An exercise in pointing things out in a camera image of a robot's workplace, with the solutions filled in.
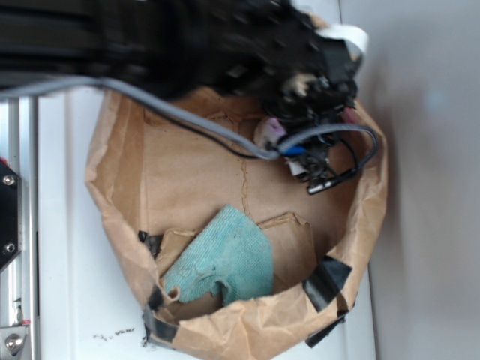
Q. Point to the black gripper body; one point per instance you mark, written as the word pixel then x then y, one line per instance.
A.
pixel 302 75

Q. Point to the white paper ball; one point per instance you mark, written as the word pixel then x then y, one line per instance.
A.
pixel 268 132

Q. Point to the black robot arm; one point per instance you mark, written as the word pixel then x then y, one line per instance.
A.
pixel 154 51

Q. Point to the teal microfiber cloth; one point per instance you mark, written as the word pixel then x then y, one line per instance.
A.
pixel 232 257

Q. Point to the brown paper bag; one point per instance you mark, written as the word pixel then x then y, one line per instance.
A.
pixel 147 174

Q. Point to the black tape left side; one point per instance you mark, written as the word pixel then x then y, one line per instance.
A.
pixel 152 242

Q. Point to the black tape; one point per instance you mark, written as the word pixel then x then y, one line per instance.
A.
pixel 326 281
pixel 158 331
pixel 152 242

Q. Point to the black tape front right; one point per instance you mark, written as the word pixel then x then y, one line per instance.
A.
pixel 326 281

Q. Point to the black tape front left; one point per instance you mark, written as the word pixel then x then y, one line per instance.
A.
pixel 158 331

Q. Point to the black octagonal mount plate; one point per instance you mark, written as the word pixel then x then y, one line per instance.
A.
pixel 9 215

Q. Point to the aluminium extrusion rail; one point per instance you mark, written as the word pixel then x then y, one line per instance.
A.
pixel 20 337

